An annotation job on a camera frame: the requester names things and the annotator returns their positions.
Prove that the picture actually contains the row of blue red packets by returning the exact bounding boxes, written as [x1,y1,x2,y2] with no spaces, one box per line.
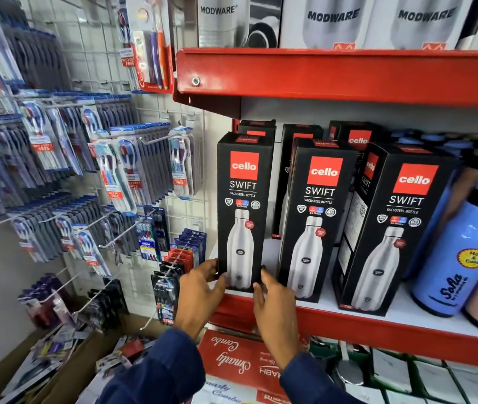
[167,229,208,272]

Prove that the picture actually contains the person's right forearm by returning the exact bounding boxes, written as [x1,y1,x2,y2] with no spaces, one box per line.
[279,352,366,404]

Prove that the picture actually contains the person's left forearm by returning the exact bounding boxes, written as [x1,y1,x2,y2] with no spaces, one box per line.
[96,328,207,404]

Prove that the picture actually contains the pile of loose packets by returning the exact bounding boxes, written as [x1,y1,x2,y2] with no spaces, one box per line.
[0,322,157,404]

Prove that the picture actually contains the person's right hand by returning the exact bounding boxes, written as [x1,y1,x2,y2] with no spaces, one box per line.
[253,267,302,371]

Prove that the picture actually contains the row of purple toothbrush packets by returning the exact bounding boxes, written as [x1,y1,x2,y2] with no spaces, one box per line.
[17,273,72,329]

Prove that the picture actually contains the row of black toothbrush packets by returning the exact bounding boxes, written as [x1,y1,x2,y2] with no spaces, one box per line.
[80,277,130,330]
[151,261,187,327]

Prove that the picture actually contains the row of dark toothbrush packets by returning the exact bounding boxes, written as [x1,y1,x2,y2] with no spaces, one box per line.
[0,0,72,92]

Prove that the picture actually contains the row of small blue packets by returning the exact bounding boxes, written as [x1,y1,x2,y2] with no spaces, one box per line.
[136,206,171,262]

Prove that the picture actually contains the row of black bottle boxes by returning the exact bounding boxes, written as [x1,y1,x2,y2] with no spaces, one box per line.
[237,119,461,317]

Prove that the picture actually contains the person's left hand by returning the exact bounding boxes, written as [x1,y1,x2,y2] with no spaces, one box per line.
[174,258,229,340]

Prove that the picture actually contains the white wire grid panel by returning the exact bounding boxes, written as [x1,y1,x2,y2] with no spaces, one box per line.
[12,0,227,318]

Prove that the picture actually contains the cardboard box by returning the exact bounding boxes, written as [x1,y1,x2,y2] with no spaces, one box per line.
[0,313,170,404]

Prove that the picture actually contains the black white-bottle print carton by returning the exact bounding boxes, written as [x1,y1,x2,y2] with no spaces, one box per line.
[217,132,276,293]

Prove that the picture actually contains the row of white green boxes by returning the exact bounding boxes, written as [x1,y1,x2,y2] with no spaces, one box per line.
[310,336,478,404]

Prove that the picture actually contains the red metal shelf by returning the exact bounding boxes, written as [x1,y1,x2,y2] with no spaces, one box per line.
[209,240,478,371]
[172,48,478,121]

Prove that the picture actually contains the blue insulated bottle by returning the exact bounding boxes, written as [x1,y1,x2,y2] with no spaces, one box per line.
[403,164,460,282]
[411,180,478,318]

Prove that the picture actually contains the red-backed toothbrush packets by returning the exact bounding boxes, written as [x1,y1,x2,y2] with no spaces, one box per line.
[114,0,177,95]

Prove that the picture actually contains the red combo box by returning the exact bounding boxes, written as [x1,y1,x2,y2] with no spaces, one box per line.
[192,330,312,404]

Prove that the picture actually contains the steel utensil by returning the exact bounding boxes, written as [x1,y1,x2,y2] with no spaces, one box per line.
[333,341,366,388]

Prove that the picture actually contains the clear toothbrush packet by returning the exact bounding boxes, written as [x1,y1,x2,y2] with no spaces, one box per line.
[167,126,196,201]

